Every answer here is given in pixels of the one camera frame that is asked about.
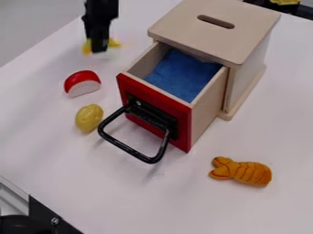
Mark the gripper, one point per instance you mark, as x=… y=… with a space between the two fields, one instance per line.
x=99 y=30

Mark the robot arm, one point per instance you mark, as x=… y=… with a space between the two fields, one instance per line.
x=102 y=5

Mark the red and white toy fruit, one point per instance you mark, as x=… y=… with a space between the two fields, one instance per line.
x=82 y=83

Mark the red front wooden drawer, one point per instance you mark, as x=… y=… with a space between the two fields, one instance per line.
x=157 y=106

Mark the yellow toy lemon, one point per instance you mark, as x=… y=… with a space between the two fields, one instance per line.
x=89 y=117

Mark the blue cloth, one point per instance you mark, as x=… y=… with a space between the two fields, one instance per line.
x=183 y=76

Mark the wooden cabinet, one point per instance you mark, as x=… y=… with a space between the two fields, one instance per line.
x=228 y=33

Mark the orange toy shrimp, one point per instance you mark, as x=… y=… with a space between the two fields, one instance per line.
x=243 y=172

